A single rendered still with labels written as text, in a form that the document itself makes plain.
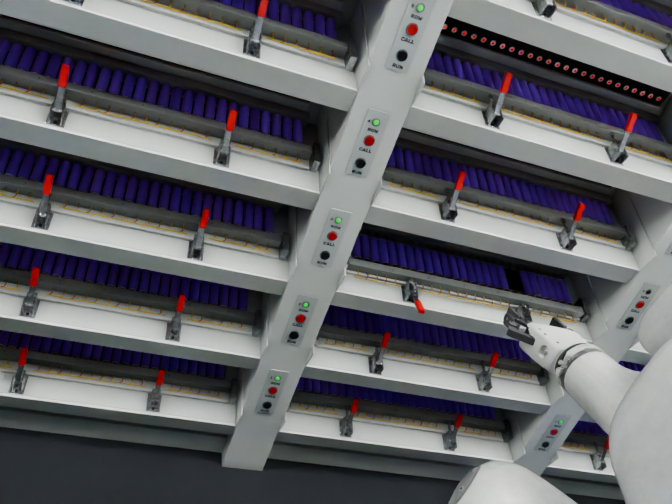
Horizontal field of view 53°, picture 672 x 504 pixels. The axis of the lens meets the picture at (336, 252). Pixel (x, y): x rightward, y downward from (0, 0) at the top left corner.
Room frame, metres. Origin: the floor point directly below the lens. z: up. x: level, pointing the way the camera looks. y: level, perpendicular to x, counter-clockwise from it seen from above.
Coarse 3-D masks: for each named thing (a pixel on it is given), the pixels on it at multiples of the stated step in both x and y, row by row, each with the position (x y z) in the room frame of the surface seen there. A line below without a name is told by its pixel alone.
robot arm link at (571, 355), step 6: (576, 348) 0.92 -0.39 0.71; (582, 348) 0.91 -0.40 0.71; (588, 348) 0.91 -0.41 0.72; (594, 348) 0.92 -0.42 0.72; (570, 354) 0.91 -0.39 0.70; (576, 354) 0.90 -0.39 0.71; (582, 354) 0.90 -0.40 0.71; (564, 360) 0.91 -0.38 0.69; (570, 360) 0.90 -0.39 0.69; (564, 366) 0.90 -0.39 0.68; (558, 372) 0.89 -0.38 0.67; (564, 372) 0.89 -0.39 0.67; (558, 378) 0.90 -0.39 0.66
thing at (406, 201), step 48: (432, 144) 1.34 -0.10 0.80; (384, 192) 1.18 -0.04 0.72; (432, 192) 1.23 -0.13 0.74; (480, 192) 1.28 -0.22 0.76; (528, 192) 1.36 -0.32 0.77; (576, 192) 1.44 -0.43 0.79; (624, 192) 1.49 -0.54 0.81; (480, 240) 1.22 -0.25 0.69; (528, 240) 1.25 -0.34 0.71; (576, 240) 1.32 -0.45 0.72; (624, 240) 1.39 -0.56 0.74
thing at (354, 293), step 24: (336, 288) 1.13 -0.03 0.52; (360, 288) 1.17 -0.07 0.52; (384, 288) 1.20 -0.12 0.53; (576, 288) 1.46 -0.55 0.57; (384, 312) 1.18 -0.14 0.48; (408, 312) 1.19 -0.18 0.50; (432, 312) 1.20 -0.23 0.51; (456, 312) 1.23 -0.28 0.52; (480, 312) 1.26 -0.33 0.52; (504, 312) 1.29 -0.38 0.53; (600, 312) 1.36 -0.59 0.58; (504, 336) 1.28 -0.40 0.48
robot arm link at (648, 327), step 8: (664, 296) 0.79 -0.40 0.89; (656, 304) 0.80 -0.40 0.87; (664, 304) 0.78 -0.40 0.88; (648, 312) 0.80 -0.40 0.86; (656, 312) 0.79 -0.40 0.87; (664, 312) 0.78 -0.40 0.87; (640, 320) 0.82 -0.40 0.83; (648, 320) 0.79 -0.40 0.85; (656, 320) 0.78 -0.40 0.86; (664, 320) 0.77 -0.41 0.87; (640, 328) 0.80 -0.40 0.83; (648, 328) 0.79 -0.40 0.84; (656, 328) 0.78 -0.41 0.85; (664, 328) 0.77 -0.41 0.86; (640, 336) 0.80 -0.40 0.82; (648, 336) 0.78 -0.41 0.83; (656, 336) 0.77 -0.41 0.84; (664, 336) 0.77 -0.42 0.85; (648, 344) 0.78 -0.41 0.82; (656, 344) 0.77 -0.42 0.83; (648, 352) 0.79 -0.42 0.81
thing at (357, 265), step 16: (368, 272) 1.20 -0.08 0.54; (384, 272) 1.21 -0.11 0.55; (400, 272) 1.23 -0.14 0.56; (416, 272) 1.25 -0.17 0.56; (432, 288) 1.24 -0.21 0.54; (448, 288) 1.26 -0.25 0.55; (464, 288) 1.27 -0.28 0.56; (480, 288) 1.29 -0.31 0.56; (528, 304) 1.32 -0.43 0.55; (544, 304) 1.34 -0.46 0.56; (560, 304) 1.36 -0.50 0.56
